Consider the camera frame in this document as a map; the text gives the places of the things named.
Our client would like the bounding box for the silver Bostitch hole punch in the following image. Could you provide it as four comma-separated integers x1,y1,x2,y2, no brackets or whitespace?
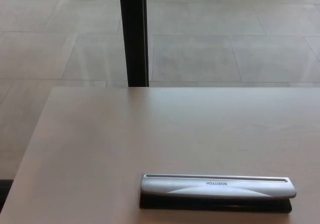
139,173,298,215

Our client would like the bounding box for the black vertical post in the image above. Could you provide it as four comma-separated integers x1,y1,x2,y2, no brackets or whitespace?
118,0,150,88

